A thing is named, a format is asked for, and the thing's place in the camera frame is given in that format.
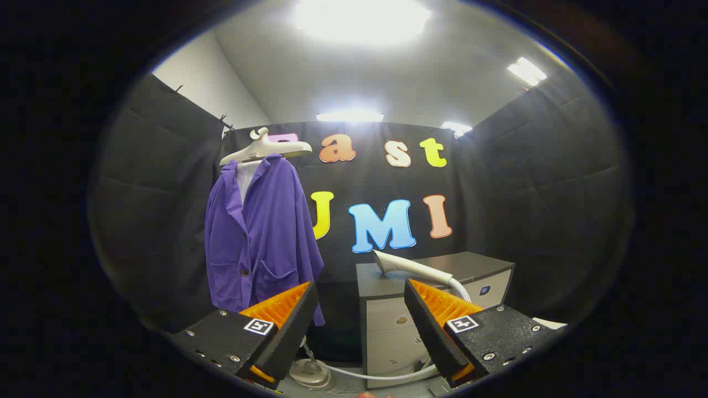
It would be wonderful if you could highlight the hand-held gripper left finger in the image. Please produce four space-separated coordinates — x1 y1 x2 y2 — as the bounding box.
171 281 320 390

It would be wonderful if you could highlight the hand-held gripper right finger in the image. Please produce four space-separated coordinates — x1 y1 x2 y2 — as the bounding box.
404 278 556 387

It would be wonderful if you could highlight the purple jacket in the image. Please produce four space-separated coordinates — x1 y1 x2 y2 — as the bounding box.
204 154 326 327

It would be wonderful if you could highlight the white shirt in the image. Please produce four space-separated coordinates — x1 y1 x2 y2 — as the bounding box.
235 160 263 205

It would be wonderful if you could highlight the white steamer base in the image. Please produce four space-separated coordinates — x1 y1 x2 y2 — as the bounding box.
289 358 332 391

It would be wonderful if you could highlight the white plastic clothes hanger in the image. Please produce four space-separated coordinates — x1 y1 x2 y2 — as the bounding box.
219 127 313 166

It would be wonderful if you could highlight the grey cabinet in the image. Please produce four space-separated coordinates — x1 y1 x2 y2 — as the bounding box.
356 252 516 389

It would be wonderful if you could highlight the black backdrop cloth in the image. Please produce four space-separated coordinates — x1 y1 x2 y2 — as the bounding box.
88 72 634 346

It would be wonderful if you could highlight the large ceiling light panel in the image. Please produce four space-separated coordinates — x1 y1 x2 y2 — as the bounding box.
295 0 432 45

